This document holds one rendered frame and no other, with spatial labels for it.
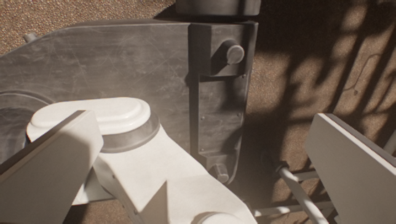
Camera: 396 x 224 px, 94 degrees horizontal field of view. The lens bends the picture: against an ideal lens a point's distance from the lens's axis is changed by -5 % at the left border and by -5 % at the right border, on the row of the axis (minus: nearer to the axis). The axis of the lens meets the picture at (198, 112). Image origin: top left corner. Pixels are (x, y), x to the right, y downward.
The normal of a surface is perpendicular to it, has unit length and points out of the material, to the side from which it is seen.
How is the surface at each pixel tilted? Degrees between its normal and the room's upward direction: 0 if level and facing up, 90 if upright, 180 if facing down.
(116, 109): 90
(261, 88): 0
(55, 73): 0
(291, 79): 0
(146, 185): 90
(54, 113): 90
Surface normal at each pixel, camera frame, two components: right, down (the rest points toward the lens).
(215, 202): -0.07, -0.99
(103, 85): 0.18, 0.51
